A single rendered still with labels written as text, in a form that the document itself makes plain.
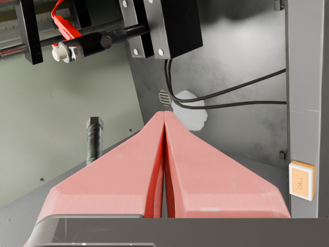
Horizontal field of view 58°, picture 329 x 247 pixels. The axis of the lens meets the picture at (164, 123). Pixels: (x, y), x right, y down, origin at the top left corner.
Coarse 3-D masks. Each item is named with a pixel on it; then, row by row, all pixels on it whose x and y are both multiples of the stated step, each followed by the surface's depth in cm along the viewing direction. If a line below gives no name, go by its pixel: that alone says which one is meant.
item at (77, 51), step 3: (75, 48) 36; (78, 48) 36; (81, 48) 36; (72, 51) 36; (75, 51) 36; (78, 51) 36; (81, 51) 36; (75, 54) 36; (78, 54) 36; (81, 54) 37; (75, 57) 36; (78, 57) 36; (81, 57) 37
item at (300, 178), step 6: (294, 162) 41; (294, 168) 40; (312, 168) 39; (294, 174) 40; (300, 174) 40; (306, 174) 39; (294, 180) 41; (300, 180) 40; (306, 180) 39; (294, 186) 41; (300, 186) 41; (306, 186) 40; (312, 186) 40; (294, 192) 42; (300, 192) 41; (306, 192) 40; (312, 192) 40; (312, 198) 41
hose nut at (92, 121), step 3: (90, 117) 40; (93, 117) 40; (96, 117) 40; (90, 120) 40; (93, 120) 40; (96, 120) 40; (99, 120) 40; (87, 123) 40; (90, 123) 39; (93, 123) 39; (96, 123) 39; (99, 123) 39; (102, 123) 40; (87, 126) 40; (102, 126) 40; (87, 129) 39; (102, 129) 40
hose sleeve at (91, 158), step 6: (90, 126) 39; (96, 126) 39; (90, 132) 38; (96, 132) 38; (90, 138) 37; (96, 138) 37; (90, 144) 36; (96, 144) 36; (90, 150) 36; (96, 150) 36; (90, 156) 35; (96, 156) 35; (90, 162) 34
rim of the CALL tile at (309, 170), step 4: (292, 164) 40; (296, 168) 40; (300, 168) 39; (304, 168) 39; (308, 168) 39; (308, 172) 39; (312, 172) 39; (308, 176) 39; (312, 176) 39; (308, 180) 39; (312, 180) 39; (308, 184) 40; (312, 184) 40; (308, 188) 40; (308, 192) 40; (300, 196) 41; (308, 196) 40
